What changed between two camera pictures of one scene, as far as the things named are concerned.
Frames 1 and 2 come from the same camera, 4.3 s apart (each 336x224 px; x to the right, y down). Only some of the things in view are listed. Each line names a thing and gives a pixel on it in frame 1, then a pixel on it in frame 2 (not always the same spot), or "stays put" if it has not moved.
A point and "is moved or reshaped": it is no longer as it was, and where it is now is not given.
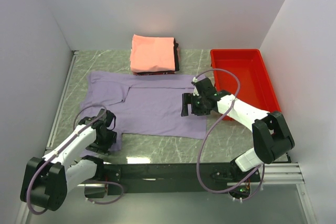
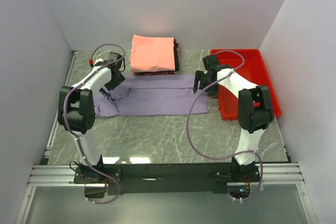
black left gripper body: (102, 144) to (111, 85)
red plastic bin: (255, 85) stays put
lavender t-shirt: (143, 104) is moved or reshaped
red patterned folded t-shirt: (153, 73) stays put
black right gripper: (188, 98) to (199, 76)
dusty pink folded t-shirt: (178, 49) stays put
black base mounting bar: (174, 178) stays put
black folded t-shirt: (177, 66) stays put
